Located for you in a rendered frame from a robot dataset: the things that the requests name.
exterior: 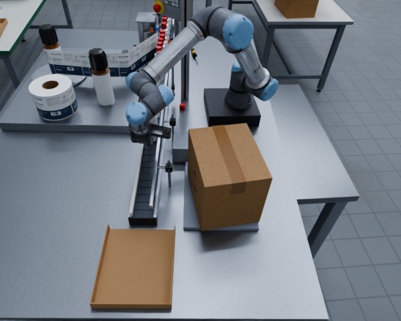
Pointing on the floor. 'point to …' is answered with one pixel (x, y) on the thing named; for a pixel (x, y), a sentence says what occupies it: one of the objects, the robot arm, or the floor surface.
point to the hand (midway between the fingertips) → (151, 141)
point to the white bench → (9, 42)
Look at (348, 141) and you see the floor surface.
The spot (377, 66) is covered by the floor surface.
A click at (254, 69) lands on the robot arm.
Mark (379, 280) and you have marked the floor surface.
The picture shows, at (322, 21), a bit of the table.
